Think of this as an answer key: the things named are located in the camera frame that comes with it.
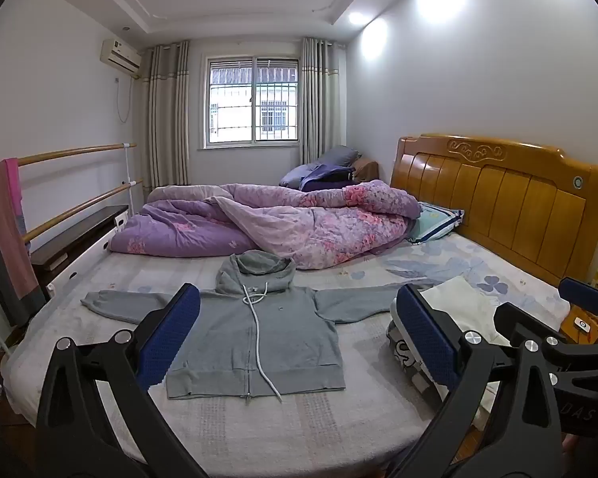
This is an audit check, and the barred window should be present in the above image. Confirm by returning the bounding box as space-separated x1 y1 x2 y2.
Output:
204 55 301 149

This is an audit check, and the air conditioner cable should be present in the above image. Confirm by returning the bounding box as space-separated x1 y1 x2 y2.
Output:
114 77 133 124

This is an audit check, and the folded white cloth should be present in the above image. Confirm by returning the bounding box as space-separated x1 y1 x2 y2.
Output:
421 275 510 345

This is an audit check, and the white rail post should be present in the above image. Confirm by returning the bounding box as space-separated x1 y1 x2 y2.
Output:
122 143 133 210

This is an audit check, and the grey zip hoodie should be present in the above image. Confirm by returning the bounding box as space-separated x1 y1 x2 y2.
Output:
81 251 432 402

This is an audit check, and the blue striped pillow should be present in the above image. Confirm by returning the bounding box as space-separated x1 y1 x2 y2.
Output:
406 202 465 245

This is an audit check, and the white air conditioner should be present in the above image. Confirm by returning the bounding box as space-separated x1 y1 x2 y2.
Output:
100 38 143 79

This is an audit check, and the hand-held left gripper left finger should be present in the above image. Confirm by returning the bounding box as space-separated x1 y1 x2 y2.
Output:
36 283 210 478

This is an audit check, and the pile of purple pillows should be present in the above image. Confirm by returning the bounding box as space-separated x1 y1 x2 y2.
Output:
279 146 362 193

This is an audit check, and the pink towel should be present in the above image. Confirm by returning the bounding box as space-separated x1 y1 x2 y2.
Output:
0 158 39 300

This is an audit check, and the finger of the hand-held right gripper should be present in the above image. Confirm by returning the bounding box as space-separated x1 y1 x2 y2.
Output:
558 277 598 320
493 303 575 355

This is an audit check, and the grey striped curtain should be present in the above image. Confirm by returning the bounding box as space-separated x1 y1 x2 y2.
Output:
142 40 193 192
299 36 348 161

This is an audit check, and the dark-topped white cabinet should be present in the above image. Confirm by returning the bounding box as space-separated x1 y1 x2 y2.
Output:
30 205 130 300

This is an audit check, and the grey patterned folded cloth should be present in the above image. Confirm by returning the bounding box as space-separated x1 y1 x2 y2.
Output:
386 296 459 403

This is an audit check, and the wooden rail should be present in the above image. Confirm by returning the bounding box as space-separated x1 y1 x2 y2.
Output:
17 143 137 167
22 180 144 246

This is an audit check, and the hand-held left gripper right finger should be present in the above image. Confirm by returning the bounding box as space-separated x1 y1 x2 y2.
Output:
386 283 564 478

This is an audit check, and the wooden nightstand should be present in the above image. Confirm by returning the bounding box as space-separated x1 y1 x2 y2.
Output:
559 304 598 347

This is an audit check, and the bed with pale sheet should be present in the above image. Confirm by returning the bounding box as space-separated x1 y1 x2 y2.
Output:
2 231 571 476

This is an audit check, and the purple floral quilt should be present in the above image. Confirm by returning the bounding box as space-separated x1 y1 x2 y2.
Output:
108 179 423 270

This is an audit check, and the wooden headboard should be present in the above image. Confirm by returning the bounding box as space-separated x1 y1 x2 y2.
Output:
389 133 598 288

